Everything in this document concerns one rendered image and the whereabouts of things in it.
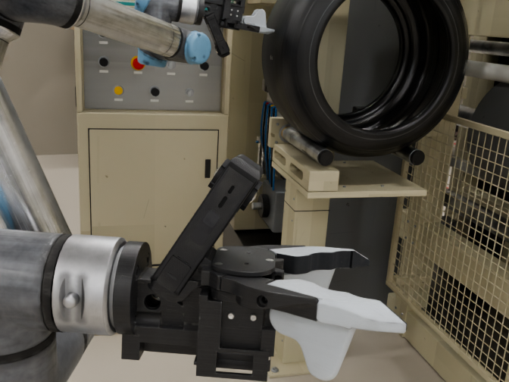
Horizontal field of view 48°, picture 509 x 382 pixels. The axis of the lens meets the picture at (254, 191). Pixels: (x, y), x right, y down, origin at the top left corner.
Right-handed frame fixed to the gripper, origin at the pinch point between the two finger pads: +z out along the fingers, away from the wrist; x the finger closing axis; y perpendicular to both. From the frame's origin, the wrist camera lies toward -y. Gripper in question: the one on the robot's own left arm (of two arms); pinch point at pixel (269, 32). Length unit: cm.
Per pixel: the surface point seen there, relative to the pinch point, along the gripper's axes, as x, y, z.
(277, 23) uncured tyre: 0.1, 2.6, 1.9
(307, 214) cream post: 26, -57, 33
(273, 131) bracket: 23.7, -29.7, 14.0
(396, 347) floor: 31, -112, 86
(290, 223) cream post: 30, -62, 28
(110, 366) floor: 36, -126, -27
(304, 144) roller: 2.0, -28.9, 16.9
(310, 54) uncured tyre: -11.4, -3.5, 8.4
